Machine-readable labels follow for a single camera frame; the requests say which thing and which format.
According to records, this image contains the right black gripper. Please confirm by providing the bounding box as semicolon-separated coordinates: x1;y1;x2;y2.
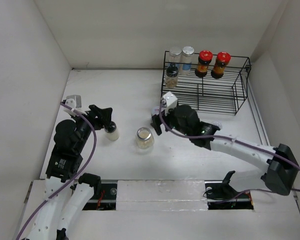
150;105;192;137

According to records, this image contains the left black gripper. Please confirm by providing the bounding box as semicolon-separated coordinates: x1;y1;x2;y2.
71;103;112;151

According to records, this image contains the glass jar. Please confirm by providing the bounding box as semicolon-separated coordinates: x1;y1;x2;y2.
135;127;155;155

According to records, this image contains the black cap white bottle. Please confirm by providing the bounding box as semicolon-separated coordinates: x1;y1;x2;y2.
104;121;120;142

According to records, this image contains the black cap beige bottle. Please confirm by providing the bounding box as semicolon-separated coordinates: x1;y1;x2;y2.
165;63;179;88

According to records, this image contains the silver lid spice shaker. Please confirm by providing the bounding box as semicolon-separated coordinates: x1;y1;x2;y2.
168;46;182;68

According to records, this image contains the red lid sauce jar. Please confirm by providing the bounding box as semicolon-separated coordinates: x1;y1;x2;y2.
211;51;231;79
195;50;213;78

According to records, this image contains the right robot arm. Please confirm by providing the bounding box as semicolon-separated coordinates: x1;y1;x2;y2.
151;104;300;200

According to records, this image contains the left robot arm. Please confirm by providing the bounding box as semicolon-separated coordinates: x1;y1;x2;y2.
16;100;116;240

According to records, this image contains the white lid dark jar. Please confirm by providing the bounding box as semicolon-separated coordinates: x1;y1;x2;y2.
151;106;160;116

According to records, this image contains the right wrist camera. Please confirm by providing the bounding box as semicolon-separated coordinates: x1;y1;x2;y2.
160;91;178;113

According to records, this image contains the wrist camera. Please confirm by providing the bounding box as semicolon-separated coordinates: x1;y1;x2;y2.
62;94;82;109
160;91;178;113

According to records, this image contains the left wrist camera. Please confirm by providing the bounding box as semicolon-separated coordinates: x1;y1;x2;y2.
62;94;82;109

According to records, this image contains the black wire rack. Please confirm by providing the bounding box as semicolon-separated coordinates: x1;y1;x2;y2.
160;50;251;115

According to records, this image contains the metal mounting rail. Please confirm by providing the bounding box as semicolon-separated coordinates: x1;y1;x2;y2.
84;180;254;211

